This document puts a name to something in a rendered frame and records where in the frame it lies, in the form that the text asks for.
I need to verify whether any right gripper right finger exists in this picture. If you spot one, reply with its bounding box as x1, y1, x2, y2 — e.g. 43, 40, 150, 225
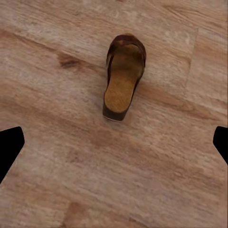
213, 126, 228, 165

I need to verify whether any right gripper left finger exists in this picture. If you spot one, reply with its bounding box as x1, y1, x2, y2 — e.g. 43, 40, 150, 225
0, 126, 25, 183

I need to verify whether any sandal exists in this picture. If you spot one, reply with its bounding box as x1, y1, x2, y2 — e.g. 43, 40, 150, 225
103, 33, 146, 121

